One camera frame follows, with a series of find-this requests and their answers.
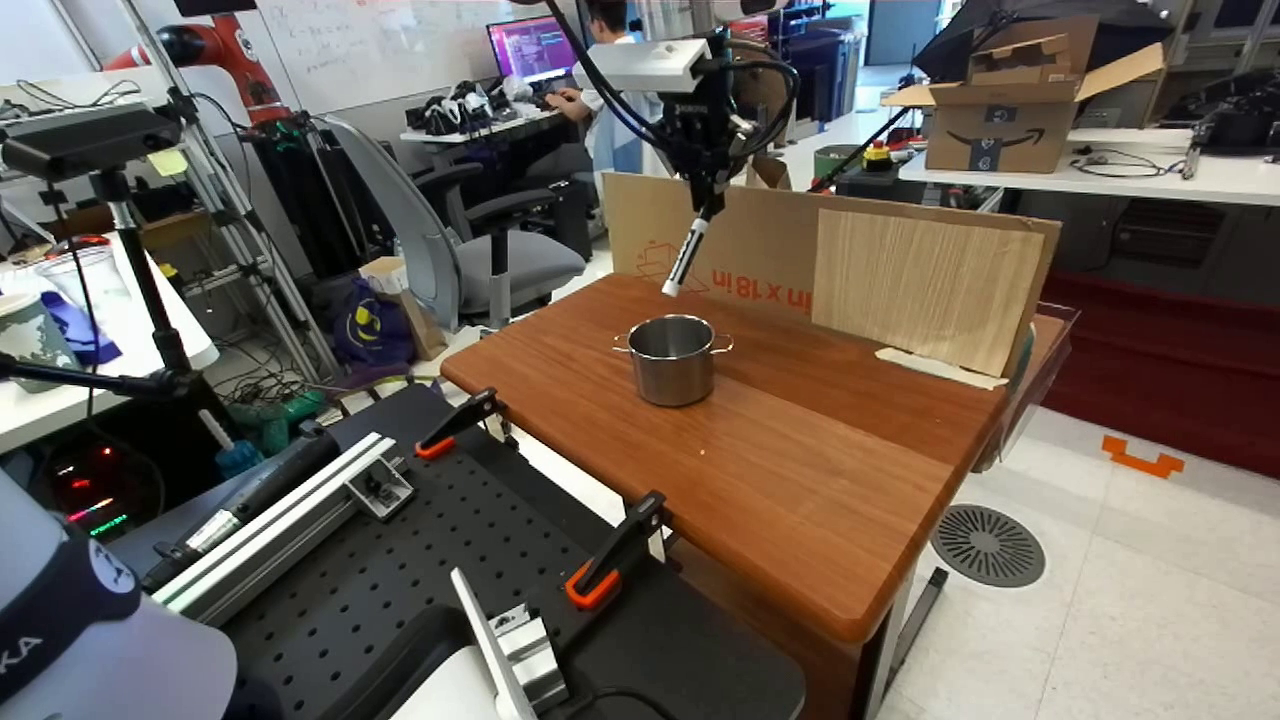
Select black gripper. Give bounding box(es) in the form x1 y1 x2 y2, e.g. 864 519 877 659
658 84 752 229

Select black white dry-erase marker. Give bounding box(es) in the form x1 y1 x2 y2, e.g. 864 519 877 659
659 216 714 301

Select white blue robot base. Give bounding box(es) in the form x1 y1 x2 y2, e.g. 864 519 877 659
0 470 244 720

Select brown cardboard sheet red print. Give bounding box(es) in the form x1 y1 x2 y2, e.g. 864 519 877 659
598 167 1063 326

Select seated person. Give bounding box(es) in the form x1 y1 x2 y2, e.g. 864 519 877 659
542 0 667 181

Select grey office chair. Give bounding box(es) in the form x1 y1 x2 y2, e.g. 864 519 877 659
317 111 594 336

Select purple lit monitor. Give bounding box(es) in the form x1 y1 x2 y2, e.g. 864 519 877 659
484 10 586 93

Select light wooden board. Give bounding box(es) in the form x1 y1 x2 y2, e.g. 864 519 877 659
810 202 1063 380

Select black equipment pile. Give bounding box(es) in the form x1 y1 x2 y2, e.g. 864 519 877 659
399 77 509 139

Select white paper strip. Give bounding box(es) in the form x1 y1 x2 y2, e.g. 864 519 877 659
871 344 1011 395

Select open brown shipping box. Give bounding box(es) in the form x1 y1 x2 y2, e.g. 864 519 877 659
881 10 1174 177

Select round grey floor drain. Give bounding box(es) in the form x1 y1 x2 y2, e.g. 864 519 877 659
929 500 1054 591

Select green plastic object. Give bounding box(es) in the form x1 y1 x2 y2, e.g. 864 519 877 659
236 385 331 451

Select dark grey bar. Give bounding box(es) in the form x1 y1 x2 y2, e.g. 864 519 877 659
868 564 955 720

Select black perforated breadboard table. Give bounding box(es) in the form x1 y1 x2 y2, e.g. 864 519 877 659
105 380 812 720

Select long white table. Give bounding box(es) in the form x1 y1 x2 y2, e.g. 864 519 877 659
898 123 1280 212

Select dark red cabinet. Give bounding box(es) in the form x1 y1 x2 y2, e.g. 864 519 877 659
1035 261 1280 481

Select black tripod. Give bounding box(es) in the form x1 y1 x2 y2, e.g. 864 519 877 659
0 165 252 451

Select white side table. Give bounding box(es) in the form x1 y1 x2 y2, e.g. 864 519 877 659
0 230 223 459

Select blue plastic object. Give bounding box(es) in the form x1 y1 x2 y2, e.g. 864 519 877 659
33 286 128 370

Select black box red lights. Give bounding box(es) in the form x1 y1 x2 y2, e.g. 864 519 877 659
22 426 172 546

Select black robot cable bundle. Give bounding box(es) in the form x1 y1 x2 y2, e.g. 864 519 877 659
538 0 810 183

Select small steel pot with handles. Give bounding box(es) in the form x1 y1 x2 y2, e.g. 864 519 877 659
614 313 736 410

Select black clamp orange handle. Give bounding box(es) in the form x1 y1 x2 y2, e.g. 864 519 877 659
559 487 681 617
414 387 519 469

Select metal rack frame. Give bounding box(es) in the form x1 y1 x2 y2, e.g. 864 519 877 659
117 0 352 393

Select silver metal bracket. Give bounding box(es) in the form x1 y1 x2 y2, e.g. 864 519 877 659
445 564 575 720

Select aluminium rail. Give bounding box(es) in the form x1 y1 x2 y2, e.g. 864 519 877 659
148 426 421 618

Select black camera on tripod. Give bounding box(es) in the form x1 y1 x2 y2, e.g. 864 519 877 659
0 101 188 183

